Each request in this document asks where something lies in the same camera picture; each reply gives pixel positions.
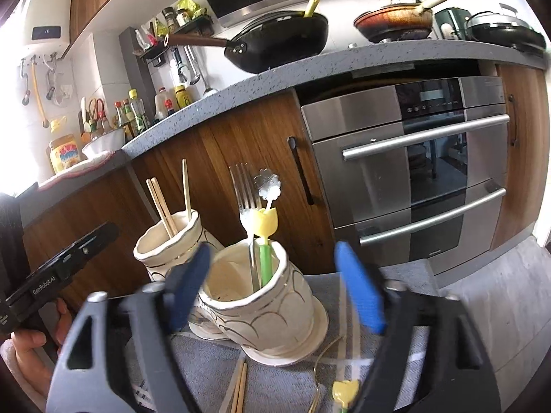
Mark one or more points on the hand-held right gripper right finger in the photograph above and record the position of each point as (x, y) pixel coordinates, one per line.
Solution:
(360, 290)

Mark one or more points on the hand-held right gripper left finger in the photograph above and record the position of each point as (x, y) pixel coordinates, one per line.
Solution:
(189, 286)

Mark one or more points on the white floral ceramic utensil holder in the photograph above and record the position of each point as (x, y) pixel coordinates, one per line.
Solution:
(258, 309)

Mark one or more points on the wooden chopstick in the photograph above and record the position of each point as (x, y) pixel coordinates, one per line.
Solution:
(165, 208)
(187, 189)
(242, 389)
(157, 206)
(236, 389)

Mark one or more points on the gold fork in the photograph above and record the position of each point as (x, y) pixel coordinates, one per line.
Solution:
(318, 363)

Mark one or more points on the silver fork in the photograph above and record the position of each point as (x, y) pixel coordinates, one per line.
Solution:
(246, 206)

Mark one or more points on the person's left forearm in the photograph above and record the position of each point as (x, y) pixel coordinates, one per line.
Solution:
(15, 378)

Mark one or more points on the person's left hand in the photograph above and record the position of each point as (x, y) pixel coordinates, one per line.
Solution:
(32, 348)

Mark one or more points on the front cream ceramic cup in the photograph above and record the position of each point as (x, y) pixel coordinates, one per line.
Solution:
(301, 340)

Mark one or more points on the stainless steel oven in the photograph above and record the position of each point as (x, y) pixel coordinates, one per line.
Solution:
(366, 180)

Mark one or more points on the yellow jar with label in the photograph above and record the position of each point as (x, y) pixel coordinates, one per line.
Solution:
(64, 155)

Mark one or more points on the grey striped cloth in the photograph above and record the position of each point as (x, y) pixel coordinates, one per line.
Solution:
(280, 389)

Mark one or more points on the white bowl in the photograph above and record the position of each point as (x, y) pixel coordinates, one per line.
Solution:
(103, 145)

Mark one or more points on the wooden base cabinet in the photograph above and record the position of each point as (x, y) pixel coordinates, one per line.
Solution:
(241, 137)

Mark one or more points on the red cap sauce bottle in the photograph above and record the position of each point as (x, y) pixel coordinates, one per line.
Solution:
(122, 118)

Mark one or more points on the yellow cap oil bottle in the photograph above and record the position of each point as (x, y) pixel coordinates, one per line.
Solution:
(137, 112)

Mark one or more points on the white jug with red cap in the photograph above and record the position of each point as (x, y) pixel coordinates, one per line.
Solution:
(162, 105)

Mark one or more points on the yellow squeeze bottle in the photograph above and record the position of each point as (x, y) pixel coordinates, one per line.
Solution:
(182, 97)

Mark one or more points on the hanging metal ladle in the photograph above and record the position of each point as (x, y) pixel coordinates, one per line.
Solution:
(202, 75)

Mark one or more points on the grey pipe cover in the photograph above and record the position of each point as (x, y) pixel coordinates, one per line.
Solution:
(135, 69)

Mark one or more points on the grey speckled countertop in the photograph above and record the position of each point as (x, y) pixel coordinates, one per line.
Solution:
(344, 60)

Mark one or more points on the black spice shelf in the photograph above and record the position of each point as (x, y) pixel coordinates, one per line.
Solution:
(181, 34)

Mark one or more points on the white water heater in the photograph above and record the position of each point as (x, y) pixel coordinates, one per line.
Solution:
(47, 8)

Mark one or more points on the spice jar with black lid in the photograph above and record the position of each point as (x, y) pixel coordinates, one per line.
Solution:
(168, 18)

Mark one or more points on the spice jar with white label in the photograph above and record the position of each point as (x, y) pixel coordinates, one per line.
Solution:
(182, 16)

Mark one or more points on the reddish frying pan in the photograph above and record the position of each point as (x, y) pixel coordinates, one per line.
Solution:
(394, 21)

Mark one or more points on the green yellow packet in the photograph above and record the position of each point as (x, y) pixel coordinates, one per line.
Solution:
(191, 6)

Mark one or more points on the dark green kitchen appliance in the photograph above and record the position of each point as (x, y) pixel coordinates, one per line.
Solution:
(450, 23)

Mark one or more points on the yellow spatula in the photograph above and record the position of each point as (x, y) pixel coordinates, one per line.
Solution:
(312, 5)

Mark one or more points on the black lidded pot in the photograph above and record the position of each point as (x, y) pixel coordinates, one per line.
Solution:
(506, 30)

